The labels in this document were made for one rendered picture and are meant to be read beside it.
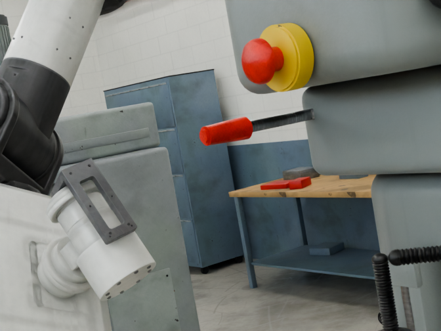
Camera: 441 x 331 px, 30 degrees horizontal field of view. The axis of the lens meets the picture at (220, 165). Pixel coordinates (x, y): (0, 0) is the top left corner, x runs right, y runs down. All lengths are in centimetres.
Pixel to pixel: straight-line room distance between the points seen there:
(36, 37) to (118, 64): 928
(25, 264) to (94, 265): 10
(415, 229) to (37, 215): 41
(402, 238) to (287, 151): 696
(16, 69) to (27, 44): 3
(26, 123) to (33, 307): 24
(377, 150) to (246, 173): 759
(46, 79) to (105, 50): 955
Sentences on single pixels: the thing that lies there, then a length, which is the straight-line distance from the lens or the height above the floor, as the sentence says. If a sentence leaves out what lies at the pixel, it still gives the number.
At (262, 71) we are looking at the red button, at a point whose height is 175.
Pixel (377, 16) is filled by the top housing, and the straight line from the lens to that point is 69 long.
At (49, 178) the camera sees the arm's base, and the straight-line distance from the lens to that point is 106.
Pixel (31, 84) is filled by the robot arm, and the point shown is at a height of 179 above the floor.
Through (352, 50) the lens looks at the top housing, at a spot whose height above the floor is 175.
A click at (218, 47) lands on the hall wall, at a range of 849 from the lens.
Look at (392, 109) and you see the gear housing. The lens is 80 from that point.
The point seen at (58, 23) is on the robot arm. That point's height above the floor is 186.
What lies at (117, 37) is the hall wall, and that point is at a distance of 1027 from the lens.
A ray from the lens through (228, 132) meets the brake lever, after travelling 81.
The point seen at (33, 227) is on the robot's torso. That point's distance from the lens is 92.
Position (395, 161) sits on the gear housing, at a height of 165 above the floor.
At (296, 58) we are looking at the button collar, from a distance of 72.
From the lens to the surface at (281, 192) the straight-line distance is 669.
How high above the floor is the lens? 174
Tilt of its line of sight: 5 degrees down
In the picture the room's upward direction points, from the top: 10 degrees counter-clockwise
